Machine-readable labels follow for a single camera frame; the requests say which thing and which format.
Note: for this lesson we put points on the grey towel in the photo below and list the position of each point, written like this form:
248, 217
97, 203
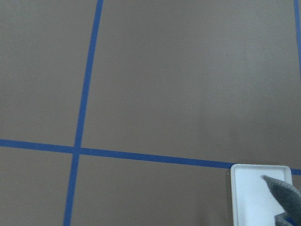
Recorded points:
289, 198

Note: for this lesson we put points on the white towel rack with wooden bars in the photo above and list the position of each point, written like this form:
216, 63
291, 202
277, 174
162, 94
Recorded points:
252, 202

